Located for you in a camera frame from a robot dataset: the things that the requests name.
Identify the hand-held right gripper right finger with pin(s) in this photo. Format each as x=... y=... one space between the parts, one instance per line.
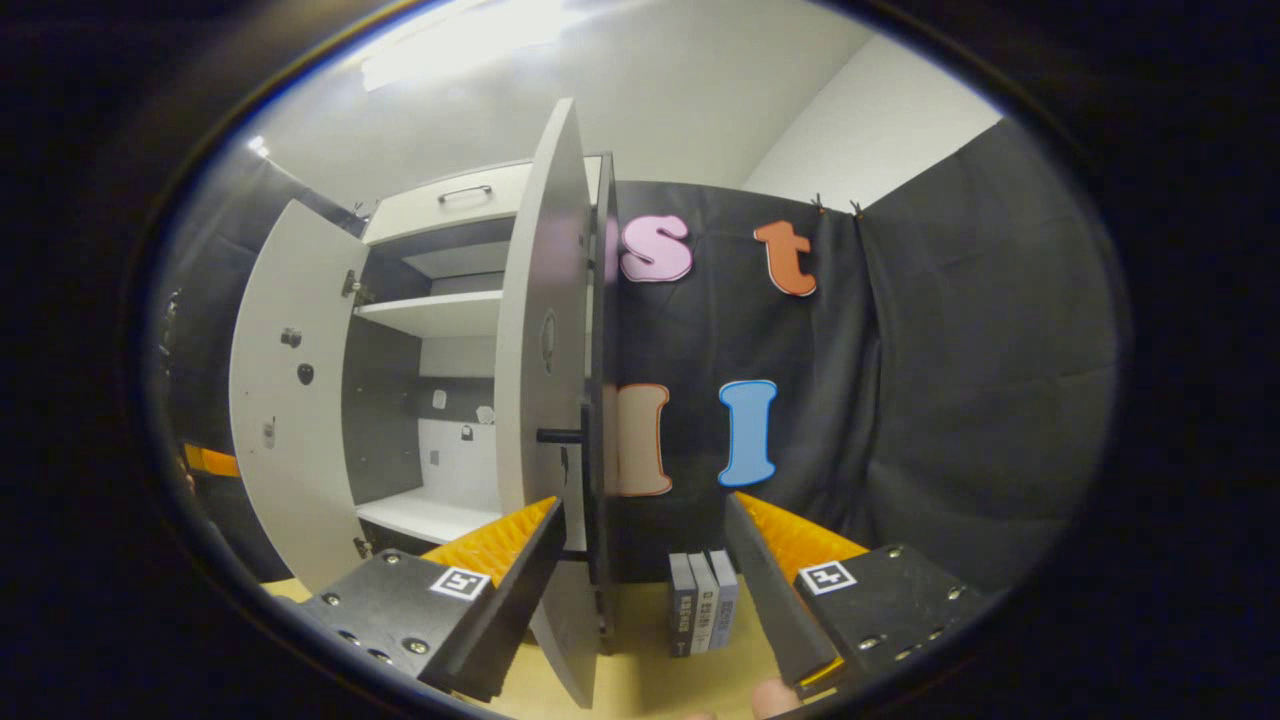
x=775 y=610

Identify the grey book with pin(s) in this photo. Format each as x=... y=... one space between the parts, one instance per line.
x=704 y=605

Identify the white cabinet shelf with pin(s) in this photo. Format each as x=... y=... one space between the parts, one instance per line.
x=440 y=313

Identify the metal door hinge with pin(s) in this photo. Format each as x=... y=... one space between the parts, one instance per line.
x=355 y=288

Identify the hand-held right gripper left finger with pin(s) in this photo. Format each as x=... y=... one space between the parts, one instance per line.
x=515 y=610

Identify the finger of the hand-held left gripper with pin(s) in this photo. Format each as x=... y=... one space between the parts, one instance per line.
x=212 y=461

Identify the white and grey cabinet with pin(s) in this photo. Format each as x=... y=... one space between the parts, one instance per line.
x=380 y=420

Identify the white cabinet door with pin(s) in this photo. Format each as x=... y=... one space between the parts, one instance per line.
x=540 y=250
x=290 y=330

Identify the blue-grey book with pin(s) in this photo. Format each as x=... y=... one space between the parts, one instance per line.
x=724 y=598

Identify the white cabinet drawer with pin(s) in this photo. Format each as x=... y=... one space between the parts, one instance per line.
x=410 y=215

